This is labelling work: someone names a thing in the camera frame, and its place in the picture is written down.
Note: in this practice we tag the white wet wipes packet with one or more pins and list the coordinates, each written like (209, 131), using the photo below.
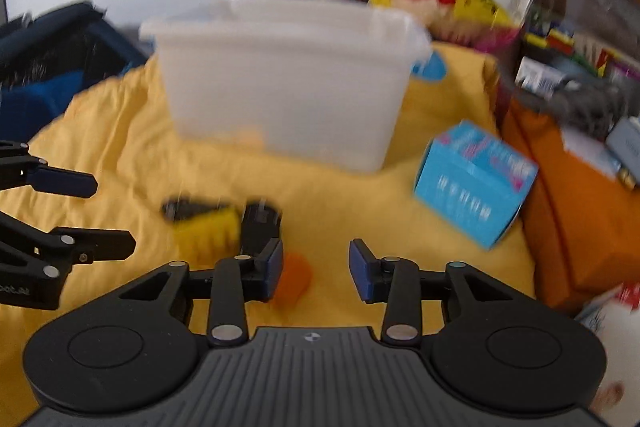
(617, 347)

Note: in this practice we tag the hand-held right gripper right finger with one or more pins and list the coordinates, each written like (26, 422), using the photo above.
(359, 272)

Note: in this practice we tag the slim black toy car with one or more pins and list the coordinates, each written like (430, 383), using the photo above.
(187, 208)

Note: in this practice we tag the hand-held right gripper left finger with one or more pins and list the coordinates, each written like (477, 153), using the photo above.
(274, 272)

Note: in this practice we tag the orange storage box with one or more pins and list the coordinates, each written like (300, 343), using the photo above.
(575, 217)

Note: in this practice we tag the dark blue bag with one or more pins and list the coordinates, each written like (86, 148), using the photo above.
(50, 67)

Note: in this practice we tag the light blue card box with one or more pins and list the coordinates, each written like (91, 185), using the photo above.
(470, 187)

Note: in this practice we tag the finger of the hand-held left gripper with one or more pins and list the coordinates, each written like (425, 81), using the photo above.
(60, 182)
(100, 244)

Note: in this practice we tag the orange building brick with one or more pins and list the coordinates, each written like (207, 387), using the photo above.
(294, 279)

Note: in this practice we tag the dark green toy car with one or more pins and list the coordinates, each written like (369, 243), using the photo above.
(260, 224)

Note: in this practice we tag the white plastic storage bin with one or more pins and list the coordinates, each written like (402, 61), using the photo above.
(285, 77)

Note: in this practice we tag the long yellow building brick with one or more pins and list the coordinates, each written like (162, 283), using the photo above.
(207, 232)

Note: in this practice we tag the cluttered storage shelf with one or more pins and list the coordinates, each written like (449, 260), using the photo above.
(580, 7)

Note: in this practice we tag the teal bin lid clip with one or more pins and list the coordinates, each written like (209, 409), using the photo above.
(430, 67)

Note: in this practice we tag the yellow blanket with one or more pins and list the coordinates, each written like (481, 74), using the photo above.
(125, 147)

